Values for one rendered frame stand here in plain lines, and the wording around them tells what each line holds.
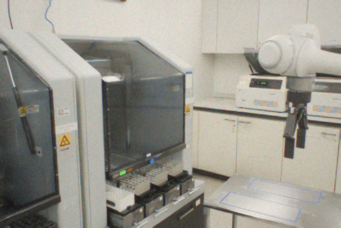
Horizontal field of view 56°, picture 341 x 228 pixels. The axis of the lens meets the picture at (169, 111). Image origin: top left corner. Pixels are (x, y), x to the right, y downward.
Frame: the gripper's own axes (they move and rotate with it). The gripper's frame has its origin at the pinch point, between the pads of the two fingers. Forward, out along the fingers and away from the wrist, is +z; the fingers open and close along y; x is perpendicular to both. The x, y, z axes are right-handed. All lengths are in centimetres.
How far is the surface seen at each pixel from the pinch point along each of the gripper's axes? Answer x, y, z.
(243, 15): 131, 248, -72
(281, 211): 11.0, 28.0, 38.0
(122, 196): 72, -11, 34
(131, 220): 66, -12, 43
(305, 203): 4, 43, 38
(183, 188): 66, 31, 43
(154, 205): 66, 5, 43
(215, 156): 147, 219, 91
